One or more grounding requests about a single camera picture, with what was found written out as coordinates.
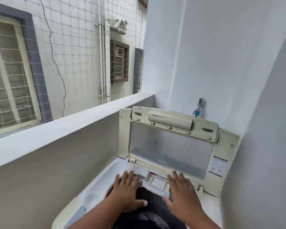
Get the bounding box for person's left hand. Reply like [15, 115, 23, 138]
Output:
[109, 171, 148, 213]

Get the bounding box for person's right hand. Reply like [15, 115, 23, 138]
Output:
[163, 171, 207, 222]

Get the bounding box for person's left forearm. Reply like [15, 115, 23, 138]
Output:
[68, 196, 127, 229]

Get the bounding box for person's right forearm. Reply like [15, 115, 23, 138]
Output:
[187, 213, 222, 229]

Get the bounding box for dark clothes in drum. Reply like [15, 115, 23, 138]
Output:
[106, 181, 187, 229]

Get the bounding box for white detergent drawer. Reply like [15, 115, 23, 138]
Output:
[142, 171, 172, 197]

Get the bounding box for white top-load washing machine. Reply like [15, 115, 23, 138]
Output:
[51, 155, 223, 229]

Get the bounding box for cream washing machine lid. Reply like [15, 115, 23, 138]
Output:
[118, 106, 242, 197]

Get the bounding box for white instruction sticker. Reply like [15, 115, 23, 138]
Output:
[208, 155, 229, 177]

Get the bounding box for metal water tap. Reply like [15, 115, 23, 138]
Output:
[192, 98, 204, 118]

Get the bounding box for narrow grey-framed window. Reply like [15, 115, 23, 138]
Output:
[133, 47, 144, 95]

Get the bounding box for small brown grilled window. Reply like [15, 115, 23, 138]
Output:
[110, 40, 130, 85]

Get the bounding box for white drain pipes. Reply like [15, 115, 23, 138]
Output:
[98, 0, 111, 104]

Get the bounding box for white safety net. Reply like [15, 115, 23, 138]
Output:
[0, 0, 149, 132]

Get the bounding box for large grey-framed window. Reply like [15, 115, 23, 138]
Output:
[0, 1, 53, 139]

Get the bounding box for black hanging cable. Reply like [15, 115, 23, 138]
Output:
[39, 0, 67, 117]

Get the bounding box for white stone wall ornament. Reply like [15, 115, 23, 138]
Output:
[109, 18, 128, 35]

